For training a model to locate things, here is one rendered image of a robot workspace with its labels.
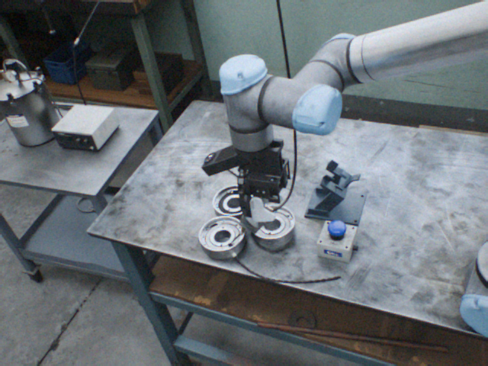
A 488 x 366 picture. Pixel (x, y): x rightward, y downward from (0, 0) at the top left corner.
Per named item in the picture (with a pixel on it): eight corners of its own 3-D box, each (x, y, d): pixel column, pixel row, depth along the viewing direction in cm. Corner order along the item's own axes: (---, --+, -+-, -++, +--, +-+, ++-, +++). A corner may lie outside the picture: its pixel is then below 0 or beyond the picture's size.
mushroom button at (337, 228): (325, 245, 108) (325, 230, 104) (330, 232, 110) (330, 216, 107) (343, 249, 106) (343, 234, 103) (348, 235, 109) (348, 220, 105)
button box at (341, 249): (317, 257, 109) (316, 242, 106) (326, 233, 113) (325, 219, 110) (354, 265, 106) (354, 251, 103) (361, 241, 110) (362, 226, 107)
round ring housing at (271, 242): (302, 242, 113) (301, 230, 110) (258, 255, 112) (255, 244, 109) (287, 211, 120) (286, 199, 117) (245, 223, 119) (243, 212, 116)
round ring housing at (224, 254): (194, 239, 118) (191, 228, 115) (234, 221, 120) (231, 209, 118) (213, 269, 110) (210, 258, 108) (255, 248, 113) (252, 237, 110)
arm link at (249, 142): (221, 132, 84) (238, 104, 89) (226, 152, 87) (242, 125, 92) (263, 136, 81) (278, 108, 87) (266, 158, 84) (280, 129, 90)
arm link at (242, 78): (252, 81, 73) (206, 72, 77) (261, 139, 81) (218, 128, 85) (278, 56, 78) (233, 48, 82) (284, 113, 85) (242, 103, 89)
